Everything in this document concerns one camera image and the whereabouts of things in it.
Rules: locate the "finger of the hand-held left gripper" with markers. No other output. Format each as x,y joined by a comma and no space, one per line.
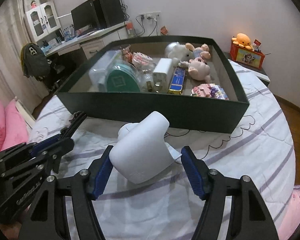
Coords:
62,146
50,141

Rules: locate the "beige curtain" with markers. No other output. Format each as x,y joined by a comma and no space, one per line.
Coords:
5,42

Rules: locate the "grey jacket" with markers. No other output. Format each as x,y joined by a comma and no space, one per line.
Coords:
32,60

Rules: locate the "black monitor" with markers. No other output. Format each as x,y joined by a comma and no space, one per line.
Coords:
83,15

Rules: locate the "person's left hand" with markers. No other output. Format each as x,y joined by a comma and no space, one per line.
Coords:
10,227

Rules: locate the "blue and gold box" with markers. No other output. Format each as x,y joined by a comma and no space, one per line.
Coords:
177,80

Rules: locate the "orange octopus plush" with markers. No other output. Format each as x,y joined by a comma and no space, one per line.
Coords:
242,40

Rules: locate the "white glass-door cabinet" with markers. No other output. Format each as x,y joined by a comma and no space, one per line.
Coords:
40,20

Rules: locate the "black computer tower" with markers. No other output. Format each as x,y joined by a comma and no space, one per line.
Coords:
110,11

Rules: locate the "pink and white trinket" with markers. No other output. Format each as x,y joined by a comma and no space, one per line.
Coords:
142,58

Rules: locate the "rabbit doll in blue dress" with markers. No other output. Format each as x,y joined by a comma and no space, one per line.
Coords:
198,52

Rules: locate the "pink pillow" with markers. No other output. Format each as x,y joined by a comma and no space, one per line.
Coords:
5,120

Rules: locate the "dark green storage box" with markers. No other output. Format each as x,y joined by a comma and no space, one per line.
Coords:
140,110

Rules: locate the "clear glass bottle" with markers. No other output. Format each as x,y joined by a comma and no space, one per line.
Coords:
148,76

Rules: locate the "white power adapter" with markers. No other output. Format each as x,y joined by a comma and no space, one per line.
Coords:
162,67

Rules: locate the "clear jar with orange lid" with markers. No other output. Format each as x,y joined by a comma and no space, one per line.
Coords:
130,30

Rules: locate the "red printed box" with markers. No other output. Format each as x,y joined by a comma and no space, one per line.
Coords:
245,56

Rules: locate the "clear plastic case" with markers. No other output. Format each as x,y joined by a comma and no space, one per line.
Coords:
100,67

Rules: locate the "white plush toy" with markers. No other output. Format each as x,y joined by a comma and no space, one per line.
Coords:
180,52

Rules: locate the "green round tin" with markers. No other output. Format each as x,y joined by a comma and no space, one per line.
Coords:
120,81

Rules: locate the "white wall power strip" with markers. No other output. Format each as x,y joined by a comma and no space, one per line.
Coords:
150,15

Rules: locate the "white plastic handheld appliance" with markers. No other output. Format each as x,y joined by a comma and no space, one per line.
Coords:
140,150

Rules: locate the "pink printed blanket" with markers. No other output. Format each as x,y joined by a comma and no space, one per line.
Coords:
297,205

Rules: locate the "pink building block model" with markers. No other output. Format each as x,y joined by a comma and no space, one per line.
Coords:
210,91

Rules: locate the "small pink doll figure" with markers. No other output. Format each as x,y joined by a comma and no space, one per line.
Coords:
33,4

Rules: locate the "pink pig plush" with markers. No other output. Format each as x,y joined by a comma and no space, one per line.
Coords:
198,67

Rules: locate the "white desk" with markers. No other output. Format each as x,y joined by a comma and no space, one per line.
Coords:
72,45

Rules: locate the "orange snack bag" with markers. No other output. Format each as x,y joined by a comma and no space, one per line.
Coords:
164,30

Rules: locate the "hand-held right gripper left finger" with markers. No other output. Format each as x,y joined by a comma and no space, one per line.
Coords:
102,177

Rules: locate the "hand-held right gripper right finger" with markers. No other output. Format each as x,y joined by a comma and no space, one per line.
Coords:
192,172

